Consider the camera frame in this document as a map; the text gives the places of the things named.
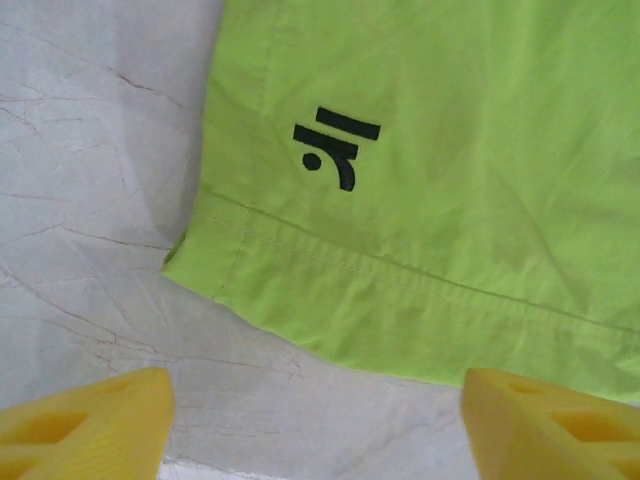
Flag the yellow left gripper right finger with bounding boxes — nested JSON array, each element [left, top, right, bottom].
[[459, 368, 640, 480]]

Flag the lime green shorts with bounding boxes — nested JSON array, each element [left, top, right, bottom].
[[159, 0, 640, 407]]

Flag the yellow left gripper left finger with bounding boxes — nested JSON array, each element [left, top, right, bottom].
[[0, 367, 176, 480]]

